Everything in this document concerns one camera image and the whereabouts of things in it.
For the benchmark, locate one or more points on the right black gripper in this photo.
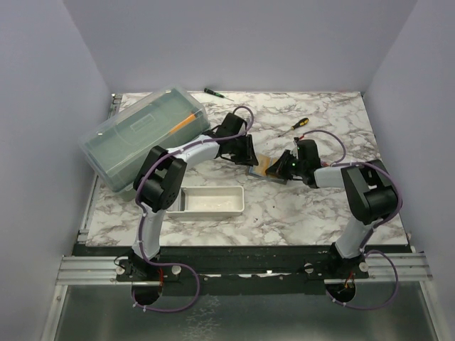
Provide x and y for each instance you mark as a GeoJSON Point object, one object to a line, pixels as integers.
{"type": "Point", "coordinates": [278, 170]}

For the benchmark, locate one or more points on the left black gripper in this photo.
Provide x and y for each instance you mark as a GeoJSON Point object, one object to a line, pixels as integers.
{"type": "Point", "coordinates": [249, 153]}

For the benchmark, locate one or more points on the grey card holder wallet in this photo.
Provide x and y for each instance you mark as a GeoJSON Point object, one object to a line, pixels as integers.
{"type": "Point", "coordinates": [270, 178]}

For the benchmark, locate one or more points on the gold tan credit card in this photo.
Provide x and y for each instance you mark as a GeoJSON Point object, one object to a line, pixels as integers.
{"type": "Point", "coordinates": [264, 163]}

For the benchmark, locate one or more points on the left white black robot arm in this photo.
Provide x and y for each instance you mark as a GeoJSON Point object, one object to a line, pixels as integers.
{"type": "Point", "coordinates": [158, 182]}

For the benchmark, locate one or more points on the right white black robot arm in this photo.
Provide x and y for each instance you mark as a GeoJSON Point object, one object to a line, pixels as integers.
{"type": "Point", "coordinates": [372, 196]}

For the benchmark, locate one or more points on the grey cards stack in tray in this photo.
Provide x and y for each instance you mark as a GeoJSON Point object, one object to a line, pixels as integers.
{"type": "Point", "coordinates": [182, 204]}

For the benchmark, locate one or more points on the white rectangular tray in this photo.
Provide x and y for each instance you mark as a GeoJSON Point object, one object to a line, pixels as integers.
{"type": "Point", "coordinates": [210, 201]}

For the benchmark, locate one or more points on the orange pencil in toolbox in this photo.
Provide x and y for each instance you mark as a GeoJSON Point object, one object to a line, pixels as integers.
{"type": "Point", "coordinates": [185, 122]}

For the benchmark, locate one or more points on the small green black screwdriver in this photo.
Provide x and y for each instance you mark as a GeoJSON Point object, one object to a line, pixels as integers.
{"type": "Point", "coordinates": [216, 94]}

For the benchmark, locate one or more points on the translucent green plastic toolbox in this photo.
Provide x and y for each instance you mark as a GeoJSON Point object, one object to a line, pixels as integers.
{"type": "Point", "coordinates": [117, 148]}

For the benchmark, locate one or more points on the yellow black handle screwdriver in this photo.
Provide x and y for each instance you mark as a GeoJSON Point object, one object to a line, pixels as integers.
{"type": "Point", "coordinates": [299, 124]}

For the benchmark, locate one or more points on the black front mounting rail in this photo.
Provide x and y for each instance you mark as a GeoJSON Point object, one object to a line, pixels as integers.
{"type": "Point", "coordinates": [216, 271]}

